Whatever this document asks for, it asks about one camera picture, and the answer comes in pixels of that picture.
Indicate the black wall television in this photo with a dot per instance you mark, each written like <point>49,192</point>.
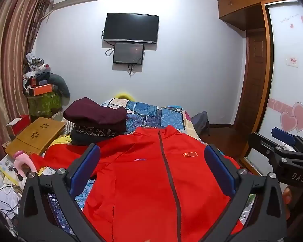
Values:
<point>131,27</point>

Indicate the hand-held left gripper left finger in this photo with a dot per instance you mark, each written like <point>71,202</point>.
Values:
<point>87,166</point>

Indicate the maroon folded garment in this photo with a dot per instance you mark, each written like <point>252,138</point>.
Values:
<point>96,112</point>

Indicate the person's right hand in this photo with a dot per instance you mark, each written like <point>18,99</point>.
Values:
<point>288,194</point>

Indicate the small black wall monitor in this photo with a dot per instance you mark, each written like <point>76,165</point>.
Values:
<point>128,53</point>

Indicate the wooden folding lap table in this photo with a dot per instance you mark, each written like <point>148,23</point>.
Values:
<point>35,133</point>

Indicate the striped grey cloth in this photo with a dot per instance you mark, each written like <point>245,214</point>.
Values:
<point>68,125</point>

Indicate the wooden wardrobe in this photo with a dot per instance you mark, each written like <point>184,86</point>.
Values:
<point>242,2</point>

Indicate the green patterned cloth cover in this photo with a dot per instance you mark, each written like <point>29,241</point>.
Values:
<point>44,104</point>

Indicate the black patterned folded garment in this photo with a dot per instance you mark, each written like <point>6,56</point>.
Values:
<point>96,131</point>

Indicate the brown striped curtain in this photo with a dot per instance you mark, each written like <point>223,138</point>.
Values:
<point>7,55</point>

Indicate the pile of clothes and boxes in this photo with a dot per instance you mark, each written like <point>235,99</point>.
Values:
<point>36,65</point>

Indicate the blue patchwork bed blanket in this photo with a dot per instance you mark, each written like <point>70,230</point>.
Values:
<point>146,113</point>

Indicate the red and white box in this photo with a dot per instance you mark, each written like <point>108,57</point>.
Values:
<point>21,124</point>

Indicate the brown wooden door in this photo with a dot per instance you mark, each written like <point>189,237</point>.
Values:
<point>252,80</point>

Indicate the red zip jacket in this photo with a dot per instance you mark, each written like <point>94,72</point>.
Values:
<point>141,194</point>

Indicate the yellow round headboard piece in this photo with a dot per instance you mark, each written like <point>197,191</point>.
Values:
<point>123,95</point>

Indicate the white door label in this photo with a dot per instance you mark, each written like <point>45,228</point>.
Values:
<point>292,61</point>

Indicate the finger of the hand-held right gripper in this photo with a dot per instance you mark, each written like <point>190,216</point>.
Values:
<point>260,142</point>
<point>282,134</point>

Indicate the pile of papers and bags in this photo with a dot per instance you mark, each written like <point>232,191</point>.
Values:
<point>5,194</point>

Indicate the dark navy folded garment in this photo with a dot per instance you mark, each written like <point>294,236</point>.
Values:
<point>83,140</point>

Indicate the orange box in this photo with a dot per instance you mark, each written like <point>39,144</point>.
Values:
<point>41,90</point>

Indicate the pink toy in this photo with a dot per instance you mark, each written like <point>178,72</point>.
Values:
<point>25,160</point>

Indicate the purple grey backpack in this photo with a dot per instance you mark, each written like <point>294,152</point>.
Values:
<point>199,121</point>

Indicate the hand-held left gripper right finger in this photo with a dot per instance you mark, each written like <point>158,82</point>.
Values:
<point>218,166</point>

